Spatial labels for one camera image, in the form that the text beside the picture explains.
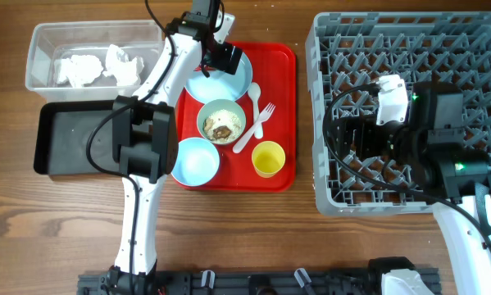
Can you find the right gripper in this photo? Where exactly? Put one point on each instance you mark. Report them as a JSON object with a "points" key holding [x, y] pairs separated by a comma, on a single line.
{"points": [[355, 126]]}

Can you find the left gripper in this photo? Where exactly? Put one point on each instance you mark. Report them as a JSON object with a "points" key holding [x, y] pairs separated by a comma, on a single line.
{"points": [[222, 62]]}

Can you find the green bowl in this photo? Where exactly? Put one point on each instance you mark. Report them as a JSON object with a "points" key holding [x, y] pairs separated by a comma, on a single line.
{"points": [[216, 105]]}

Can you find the yellow plastic cup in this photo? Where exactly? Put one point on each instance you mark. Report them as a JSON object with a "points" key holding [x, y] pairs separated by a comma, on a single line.
{"points": [[268, 158]]}

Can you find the white napkin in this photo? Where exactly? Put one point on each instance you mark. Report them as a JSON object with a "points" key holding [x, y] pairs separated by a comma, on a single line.
{"points": [[118, 64], [78, 70]]}

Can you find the leftover rice and food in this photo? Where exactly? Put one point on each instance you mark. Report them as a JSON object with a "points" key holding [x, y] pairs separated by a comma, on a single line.
{"points": [[222, 127]]}

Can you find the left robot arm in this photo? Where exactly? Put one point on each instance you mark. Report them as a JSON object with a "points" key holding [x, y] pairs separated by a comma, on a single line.
{"points": [[144, 136]]}

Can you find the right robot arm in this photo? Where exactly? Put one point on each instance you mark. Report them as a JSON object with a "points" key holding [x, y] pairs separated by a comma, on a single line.
{"points": [[424, 129]]}

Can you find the grey dishwasher rack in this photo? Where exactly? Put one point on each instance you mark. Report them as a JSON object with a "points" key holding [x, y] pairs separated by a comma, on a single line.
{"points": [[345, 50]]}

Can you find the clear plastic waste bin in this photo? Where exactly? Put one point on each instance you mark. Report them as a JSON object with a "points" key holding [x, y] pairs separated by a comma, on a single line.
{"points": [[51, 43]]}

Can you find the black waste tray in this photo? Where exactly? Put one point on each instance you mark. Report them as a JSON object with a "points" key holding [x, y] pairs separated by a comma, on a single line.
{"points": [[63, 133]]}

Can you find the light blue plate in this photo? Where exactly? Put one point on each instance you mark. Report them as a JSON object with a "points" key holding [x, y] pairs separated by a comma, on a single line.
{"points": [[220, 85]]}

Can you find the white plastic spoon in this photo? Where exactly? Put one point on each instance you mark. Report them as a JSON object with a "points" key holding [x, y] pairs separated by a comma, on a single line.
{"points": [[254, 93]]}

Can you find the white plastic fork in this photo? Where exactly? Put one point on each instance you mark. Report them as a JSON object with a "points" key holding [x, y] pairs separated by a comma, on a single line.
{"points": [[263, 117]]}

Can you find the light blue bowl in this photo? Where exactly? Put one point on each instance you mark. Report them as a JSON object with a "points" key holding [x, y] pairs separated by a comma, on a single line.
{"points": [[197, 162]]}

